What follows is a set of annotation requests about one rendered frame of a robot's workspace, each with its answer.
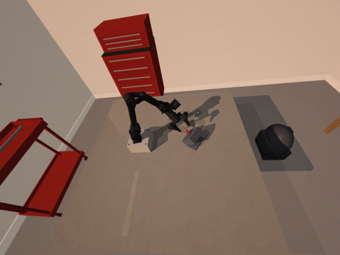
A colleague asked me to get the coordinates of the dark grey sloped panel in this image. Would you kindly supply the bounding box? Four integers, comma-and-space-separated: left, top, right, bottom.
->
182, 127, 203, 151

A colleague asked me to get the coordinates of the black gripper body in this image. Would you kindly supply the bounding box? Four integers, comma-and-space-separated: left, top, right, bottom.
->
168, 112, 188, 130

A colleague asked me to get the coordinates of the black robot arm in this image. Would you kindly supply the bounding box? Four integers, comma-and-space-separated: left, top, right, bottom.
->
123, 91, 181, 144

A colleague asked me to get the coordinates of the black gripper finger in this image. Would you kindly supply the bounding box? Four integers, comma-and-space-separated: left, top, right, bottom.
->
183, 117, 190, 126
172, 124, 181, 132

